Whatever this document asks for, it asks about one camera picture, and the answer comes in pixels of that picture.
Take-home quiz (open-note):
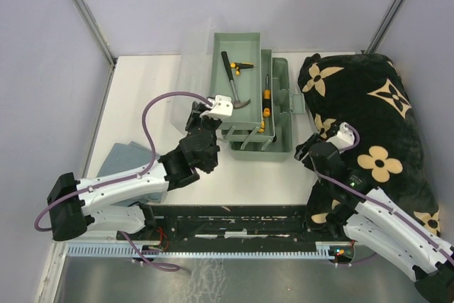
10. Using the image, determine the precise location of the folded blue denim cloth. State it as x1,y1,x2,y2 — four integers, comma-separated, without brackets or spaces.
96,141,165,206

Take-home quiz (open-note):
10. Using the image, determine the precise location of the aluminium frame post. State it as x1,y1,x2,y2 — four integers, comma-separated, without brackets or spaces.
72,0,116,66
362,0,406,54

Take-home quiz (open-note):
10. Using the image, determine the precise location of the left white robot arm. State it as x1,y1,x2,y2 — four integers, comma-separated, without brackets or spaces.
47,103,222,241

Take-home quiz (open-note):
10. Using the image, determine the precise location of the left aluminium frame post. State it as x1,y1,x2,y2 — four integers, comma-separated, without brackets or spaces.
72,0,116,66

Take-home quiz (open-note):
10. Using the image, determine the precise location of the small yellow black screwdriver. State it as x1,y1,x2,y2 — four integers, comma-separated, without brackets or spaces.
258,120,265,133

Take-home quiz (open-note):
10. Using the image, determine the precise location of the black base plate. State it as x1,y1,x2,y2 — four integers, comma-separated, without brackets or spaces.
130,205,351,253

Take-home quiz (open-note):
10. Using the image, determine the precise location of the right aluminium frame post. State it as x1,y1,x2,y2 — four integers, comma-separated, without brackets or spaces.
362,0,406,54

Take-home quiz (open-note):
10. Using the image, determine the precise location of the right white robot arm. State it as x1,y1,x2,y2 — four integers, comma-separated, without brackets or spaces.
294,133,453,302

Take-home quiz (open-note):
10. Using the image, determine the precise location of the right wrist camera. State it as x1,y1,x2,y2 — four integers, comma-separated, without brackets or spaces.
328,122,360,153

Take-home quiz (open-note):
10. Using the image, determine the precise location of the green plastic tool box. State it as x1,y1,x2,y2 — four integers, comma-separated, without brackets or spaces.
170,15,306,162

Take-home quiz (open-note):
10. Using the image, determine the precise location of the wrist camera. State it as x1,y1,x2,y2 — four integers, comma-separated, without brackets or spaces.
328,122,360,153
200,94,233,120

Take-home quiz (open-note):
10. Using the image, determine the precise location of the black floral blanket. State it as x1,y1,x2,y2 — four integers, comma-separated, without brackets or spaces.
297,53,441,236

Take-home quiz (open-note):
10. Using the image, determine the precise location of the black handled claw hammer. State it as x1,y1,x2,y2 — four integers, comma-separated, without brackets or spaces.
220,50,252,109

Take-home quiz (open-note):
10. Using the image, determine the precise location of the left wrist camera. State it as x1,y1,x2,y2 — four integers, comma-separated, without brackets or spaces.
200,94,233,120

